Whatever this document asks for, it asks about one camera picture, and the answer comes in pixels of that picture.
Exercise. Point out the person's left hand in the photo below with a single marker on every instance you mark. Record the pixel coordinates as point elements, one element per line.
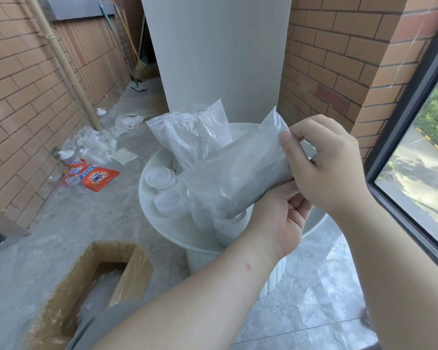
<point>273,222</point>

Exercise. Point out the person's right hand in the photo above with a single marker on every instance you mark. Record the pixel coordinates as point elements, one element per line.
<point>332,167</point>

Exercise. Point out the person's right thumb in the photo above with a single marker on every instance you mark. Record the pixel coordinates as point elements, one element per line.
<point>295,147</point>

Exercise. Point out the person's left thumb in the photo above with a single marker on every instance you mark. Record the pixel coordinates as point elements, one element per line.
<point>284,192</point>

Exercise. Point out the person's right forearm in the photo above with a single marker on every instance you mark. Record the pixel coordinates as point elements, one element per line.
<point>398,273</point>

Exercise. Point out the person's left forearm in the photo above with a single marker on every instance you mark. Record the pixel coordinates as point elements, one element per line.
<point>189,302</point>

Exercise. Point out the clear plastic jar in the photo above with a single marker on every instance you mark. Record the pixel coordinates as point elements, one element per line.
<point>229,229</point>
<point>200,215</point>

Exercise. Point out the white paper sheet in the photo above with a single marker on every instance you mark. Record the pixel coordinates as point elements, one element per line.
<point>124,156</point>

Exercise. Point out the crumpled clear plastic wrappers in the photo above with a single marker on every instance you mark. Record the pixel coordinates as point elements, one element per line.
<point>127,122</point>

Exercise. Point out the yellow broom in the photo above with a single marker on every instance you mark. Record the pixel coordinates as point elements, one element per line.
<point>138,63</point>

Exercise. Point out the orange detergent packet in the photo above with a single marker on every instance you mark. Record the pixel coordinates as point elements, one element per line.
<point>96,176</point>

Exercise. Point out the pile of clear plastic bottles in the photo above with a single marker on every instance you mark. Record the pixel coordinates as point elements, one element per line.
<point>89,145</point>

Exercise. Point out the clear plastic bags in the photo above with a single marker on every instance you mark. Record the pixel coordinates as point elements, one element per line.
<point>100,291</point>

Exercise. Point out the grey sleeve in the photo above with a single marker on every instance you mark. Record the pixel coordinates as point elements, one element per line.
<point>102,324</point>

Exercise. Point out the beige drain pipe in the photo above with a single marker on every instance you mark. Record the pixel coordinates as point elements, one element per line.
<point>64,63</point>

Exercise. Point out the brown cardboard box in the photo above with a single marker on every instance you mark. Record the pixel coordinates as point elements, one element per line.
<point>62,306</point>

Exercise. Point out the grey metal ledge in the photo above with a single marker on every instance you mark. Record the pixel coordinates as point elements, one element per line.
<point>76,9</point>

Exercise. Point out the black window frame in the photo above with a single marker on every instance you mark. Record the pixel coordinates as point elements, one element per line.
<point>405,116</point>

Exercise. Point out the white round pedestal table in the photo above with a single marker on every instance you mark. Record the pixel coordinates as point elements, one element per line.
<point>175,229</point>

